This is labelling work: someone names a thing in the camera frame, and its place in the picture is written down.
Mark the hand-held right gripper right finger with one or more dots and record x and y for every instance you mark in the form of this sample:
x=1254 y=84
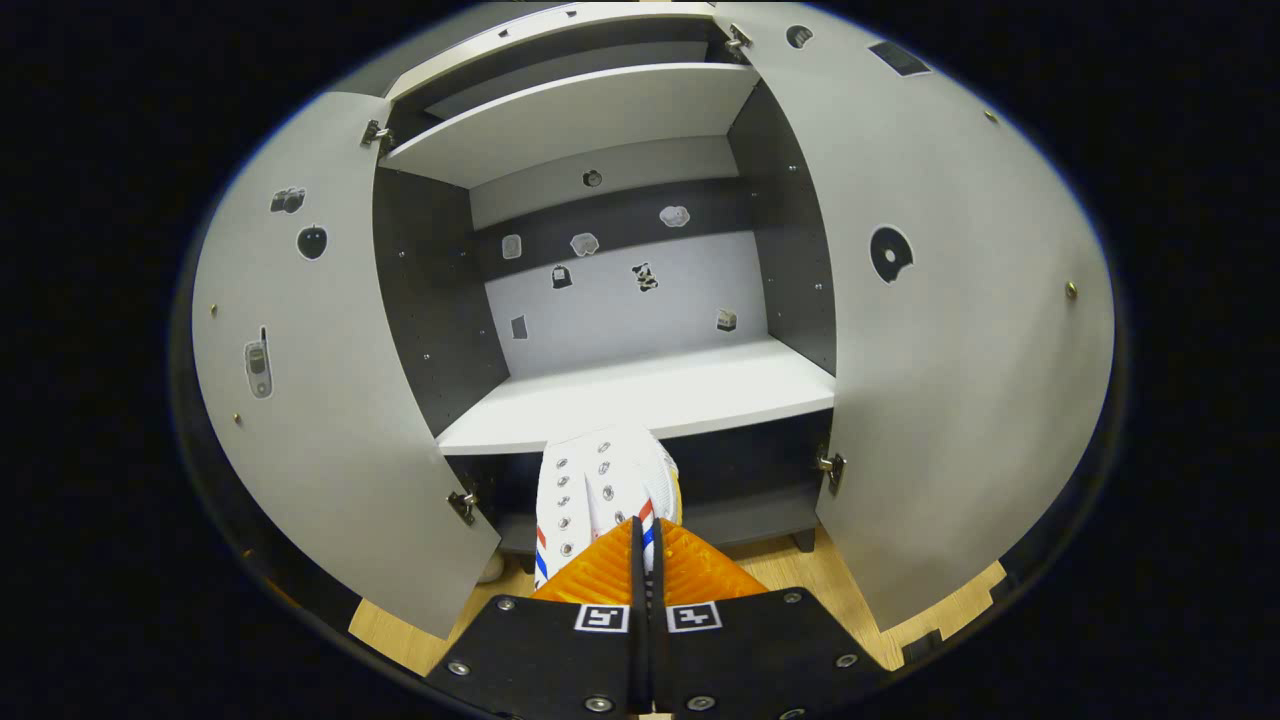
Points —
x=750 y=650

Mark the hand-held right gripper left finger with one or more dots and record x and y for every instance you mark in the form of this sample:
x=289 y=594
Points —
x=560 y=650

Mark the white canvas shoe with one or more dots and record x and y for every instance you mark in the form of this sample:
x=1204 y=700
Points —
x=600 y=480

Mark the white shoe cabinet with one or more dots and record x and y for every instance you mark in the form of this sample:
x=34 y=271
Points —
x=650 y=390

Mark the white cabinet door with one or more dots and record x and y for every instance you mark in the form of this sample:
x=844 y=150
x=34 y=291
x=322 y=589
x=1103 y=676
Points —
x=950 y=400
x=330 y=420

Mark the white cabinet drawer front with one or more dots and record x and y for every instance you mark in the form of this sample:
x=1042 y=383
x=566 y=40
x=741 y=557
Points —
x=520 y=55

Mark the small white round object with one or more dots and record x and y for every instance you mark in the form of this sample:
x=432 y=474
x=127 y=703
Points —
x=491 y=568

